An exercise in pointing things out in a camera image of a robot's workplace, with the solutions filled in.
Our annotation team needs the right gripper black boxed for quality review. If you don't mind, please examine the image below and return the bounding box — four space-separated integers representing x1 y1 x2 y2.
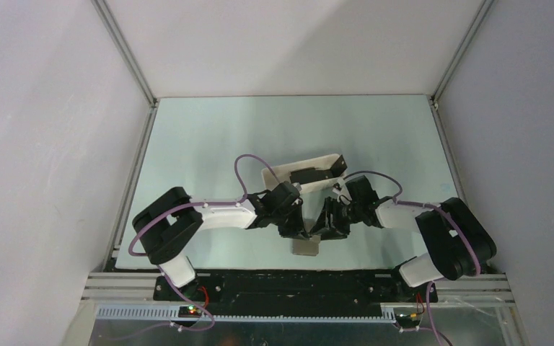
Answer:
309 197 362 241

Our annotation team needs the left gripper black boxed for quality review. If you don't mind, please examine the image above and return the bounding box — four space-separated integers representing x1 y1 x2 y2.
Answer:
272 200 309 241

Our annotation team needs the beige card holder wallet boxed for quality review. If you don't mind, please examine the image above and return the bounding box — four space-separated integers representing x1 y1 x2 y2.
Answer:
291 239 320 257

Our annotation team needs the white plastic tray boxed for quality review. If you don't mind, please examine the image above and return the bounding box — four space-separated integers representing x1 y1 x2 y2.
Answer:
261 154 348 194

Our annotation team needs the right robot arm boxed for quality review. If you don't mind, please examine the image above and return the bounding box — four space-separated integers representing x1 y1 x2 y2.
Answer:
309 171 497 301

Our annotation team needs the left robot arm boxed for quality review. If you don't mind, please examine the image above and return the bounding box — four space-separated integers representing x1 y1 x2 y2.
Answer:
128 182 310 300

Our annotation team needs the black credit cards stack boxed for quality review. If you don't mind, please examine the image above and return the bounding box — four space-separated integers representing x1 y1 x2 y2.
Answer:
290 167 333 185

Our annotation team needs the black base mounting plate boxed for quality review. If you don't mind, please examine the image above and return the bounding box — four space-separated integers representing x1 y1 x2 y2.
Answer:
180 270 438 318

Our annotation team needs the right circuit board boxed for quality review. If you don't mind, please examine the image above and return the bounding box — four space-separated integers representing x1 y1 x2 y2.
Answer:
396 313 423 321

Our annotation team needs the circuit board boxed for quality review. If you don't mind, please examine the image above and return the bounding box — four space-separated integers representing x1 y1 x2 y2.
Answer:
177 306 203 318
396 313 423 321

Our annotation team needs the left circuit board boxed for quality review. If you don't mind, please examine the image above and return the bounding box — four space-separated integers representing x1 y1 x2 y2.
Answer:
177 306 203 318

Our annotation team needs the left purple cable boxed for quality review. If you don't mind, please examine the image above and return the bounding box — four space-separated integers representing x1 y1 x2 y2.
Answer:
128 154 281 333

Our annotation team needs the aluminium frame rail front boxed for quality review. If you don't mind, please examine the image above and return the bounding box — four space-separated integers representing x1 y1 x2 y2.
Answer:
82 270 515 321

